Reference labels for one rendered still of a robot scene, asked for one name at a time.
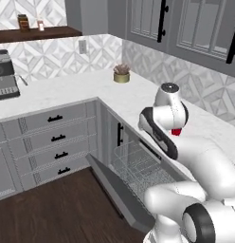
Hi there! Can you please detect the grey base cupboard door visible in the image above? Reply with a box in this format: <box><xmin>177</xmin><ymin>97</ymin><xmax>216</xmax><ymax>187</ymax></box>
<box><xmin>99</xmin><ymin>103</ymin><xmax>130</xmax><ymax>167</ymax></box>
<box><xmin>0</xmin><ymin>122</ymin><xmax>24</xmax><ymax>202</ymax></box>

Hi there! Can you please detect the red cup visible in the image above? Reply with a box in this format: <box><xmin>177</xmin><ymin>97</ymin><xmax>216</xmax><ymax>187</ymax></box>
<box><xmin>171</xmin><ymin>127</ymin><xmax>183</xmax><ymax>137</ymax></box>

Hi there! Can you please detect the grey dishwasher door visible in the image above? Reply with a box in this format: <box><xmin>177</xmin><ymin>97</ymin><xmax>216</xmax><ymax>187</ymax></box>
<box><xmin>84</xmin><ymin>153</ymin><xmax>157</xmax><ymax>234</ymax></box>

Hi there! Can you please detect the grey glass-front cupboard door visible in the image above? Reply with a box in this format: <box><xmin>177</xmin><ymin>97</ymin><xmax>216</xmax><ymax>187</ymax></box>
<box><xmin>126</xmin><ymin>0</ymin><xmax>171</xmax><ymax>53</ymax></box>
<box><xmin>168</xmin><ymin>0</ymin><xmax>235</xmax><ymax>78</ymax></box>

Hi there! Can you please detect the potted succulent in yellow pot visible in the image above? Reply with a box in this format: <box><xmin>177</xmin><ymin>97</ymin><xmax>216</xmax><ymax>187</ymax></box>
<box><xmin>113</xmin><ymin>63</ymin><xmax>131</xmax><ymax>84</ymax></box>

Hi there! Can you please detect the grey drawer front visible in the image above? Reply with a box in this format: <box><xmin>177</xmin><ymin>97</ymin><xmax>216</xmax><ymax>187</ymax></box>
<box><xmin>1</xmin><ymin>102</ymin><xmax>98</xmax><ymax>140</ymax></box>
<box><xmin>14</xmin><ymin>136</ymin><xmax>99</xmax><ymax>176</ymax></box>
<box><xmin>20</xmin><ymin>152</ymin><xmax>99</xmax><ymax>192</ymax></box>
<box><xmin>9</xmin><ymin>119</ymin><xmax>99</xmax><ymax>159</ymax></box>

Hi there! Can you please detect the grey coffee machine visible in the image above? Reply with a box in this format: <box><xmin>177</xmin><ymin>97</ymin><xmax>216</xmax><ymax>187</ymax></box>
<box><xmin>0</xmin><ymin>48</ymin><xmax>29</xmax><ymax>102</ymax></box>

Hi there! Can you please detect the small pink white box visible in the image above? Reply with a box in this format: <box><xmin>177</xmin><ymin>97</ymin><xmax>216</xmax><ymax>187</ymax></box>
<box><xmin>36</xmin><ymin>19</ymin><xmax>45</xmax><ymax>32</ymax></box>

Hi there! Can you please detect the brown jar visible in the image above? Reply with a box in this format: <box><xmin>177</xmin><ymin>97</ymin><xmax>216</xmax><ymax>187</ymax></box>
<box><xmin>17</xmin><ymin>13</ymin><xmax>30</xmax><ymax>32</ymax></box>

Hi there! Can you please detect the black base cupboard handle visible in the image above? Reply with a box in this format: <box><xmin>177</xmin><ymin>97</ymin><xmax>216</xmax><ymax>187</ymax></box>
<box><xmin>117</xmin><ymin>121</ymin><xmax>125</xmax><ymax>147</ymax></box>

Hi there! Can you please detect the wire dishwasher rack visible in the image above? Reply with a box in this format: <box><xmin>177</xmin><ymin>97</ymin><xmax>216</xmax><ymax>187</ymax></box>
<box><xmin>110</xmin><ymin>140</ymin><xmax>188</xmax><ymax>205</ymax></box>

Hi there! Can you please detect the black drawer handle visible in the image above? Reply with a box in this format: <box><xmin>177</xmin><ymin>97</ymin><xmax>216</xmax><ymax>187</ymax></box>
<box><xmin>57</xmin><ymin>166</ymin><xmax>72</xmax><ymax>176</ymax></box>
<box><xmin>50</xmin><ymin>134</ymin><xmax>67</xmax><ymax>142</ymax></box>
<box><xmin>46</xmin><ymin>115</ymin><xmax>64</xmax><ymax>123</ymax></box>
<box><xmin>54</xmin><ymin>152</ymin><xmax>69</xmax><ymax>160</ymax></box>

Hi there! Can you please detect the grey wall outlet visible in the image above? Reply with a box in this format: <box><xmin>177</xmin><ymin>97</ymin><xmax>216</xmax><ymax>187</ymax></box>
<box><xmin>78</xmin><ymin>39</ymin><xmax>88</xmax><ymax>55</ymax></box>

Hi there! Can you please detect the plain grey wall cupboard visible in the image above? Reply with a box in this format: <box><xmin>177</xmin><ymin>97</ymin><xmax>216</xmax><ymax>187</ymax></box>
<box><xmin>64</xmin><ymin>0</ymin><xmax>110</xmax><ymax>36</ymax></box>

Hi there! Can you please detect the dark wooden wall shelf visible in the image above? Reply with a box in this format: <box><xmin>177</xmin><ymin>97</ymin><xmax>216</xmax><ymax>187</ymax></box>
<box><xmin>0</xmin><ymin>26</ymin><xmax>83</xmax><ymax>45</ymax></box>

